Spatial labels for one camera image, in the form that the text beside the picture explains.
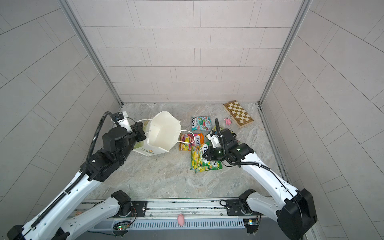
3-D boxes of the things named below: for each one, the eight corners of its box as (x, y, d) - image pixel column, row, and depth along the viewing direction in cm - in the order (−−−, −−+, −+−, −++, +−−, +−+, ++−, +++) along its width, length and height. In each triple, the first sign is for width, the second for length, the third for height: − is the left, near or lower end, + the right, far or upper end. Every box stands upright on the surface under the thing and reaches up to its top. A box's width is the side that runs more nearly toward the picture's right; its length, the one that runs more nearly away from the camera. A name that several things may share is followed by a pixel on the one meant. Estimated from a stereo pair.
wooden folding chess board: (239, 128, 103) (240, 126, 101) (222, 106, 116) (223, 104, 115) (253, 122, 106) (254, 120, 104) (235, 101, 120) (235, 99, 118)
